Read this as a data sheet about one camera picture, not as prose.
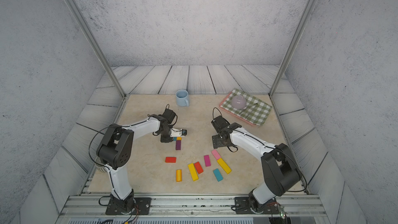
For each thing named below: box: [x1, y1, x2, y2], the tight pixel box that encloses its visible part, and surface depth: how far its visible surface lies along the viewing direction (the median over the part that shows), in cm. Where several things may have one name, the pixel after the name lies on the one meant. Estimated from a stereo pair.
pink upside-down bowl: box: [231, 94, 247, 110], surface depth 113 cm
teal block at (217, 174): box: [212, 168, 224, 182], surface depth 85 cm
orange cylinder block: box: [175, 169, 182, 182], surface depth 84 cm
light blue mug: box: [175, 89, 190, 107], surface depth 114 cm
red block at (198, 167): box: [194, 161, 204, 175], surface depth 86 cm
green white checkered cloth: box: [220, 88, 273, 126], surface depth 113 cm
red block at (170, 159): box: [164, 156, 177, 163], surface depth 90 cm
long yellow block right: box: [216, 157, 233, 175], surface depth 86 cm
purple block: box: [175, 140, 182, 151], surface depth 95 cm
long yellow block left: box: [187, 162, 199, 182], surface depth 85 cm
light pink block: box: [211, 149, 222, 161], surface depth 91 cm
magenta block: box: [203, 154, 211, 167], surface depth 89 cm
